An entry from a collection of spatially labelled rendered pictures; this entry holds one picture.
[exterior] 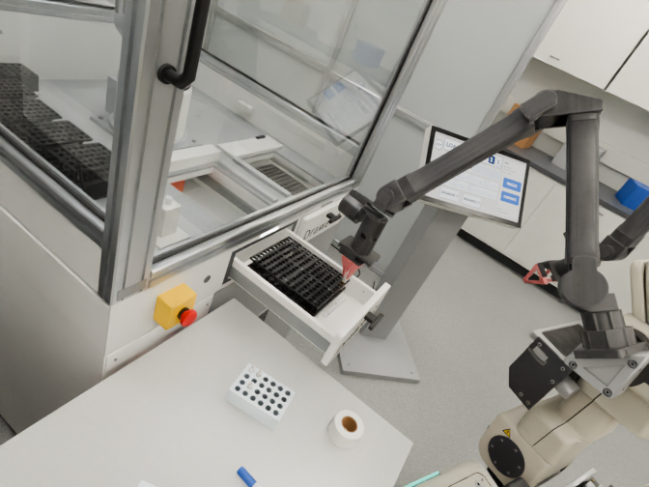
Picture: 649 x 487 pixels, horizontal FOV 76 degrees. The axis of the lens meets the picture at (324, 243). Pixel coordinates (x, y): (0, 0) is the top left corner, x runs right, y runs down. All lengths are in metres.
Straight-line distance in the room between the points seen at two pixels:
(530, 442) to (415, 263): 1.05
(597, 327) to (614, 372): 0.09
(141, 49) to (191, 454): 0.68
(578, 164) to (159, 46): 0.79
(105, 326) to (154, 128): 0.41
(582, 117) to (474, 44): 1.54
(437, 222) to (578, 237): 1.05
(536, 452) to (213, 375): 0.81
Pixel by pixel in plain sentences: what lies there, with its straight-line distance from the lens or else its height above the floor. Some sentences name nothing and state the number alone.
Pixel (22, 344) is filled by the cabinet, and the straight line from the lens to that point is 1.29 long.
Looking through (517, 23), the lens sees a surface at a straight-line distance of 2.47.
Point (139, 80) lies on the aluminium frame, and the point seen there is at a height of 1.36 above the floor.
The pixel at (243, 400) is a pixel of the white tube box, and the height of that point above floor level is 0.79.
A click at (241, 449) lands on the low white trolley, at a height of 0.76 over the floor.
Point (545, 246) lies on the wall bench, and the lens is 3.94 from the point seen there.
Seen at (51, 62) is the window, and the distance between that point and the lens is 0.80.
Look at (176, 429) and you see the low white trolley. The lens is 0.92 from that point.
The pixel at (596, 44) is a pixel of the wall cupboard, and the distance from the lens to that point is 4.07.
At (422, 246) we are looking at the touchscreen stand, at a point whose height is 0.68.
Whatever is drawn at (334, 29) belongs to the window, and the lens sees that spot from 0.95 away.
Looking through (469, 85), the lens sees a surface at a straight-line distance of 2.49.
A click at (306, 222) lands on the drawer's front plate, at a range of 1.27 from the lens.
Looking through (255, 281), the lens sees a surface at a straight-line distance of 1.05.
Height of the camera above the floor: 1.56
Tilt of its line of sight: 32 degrees down
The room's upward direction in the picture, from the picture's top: 25 degrees clockwise
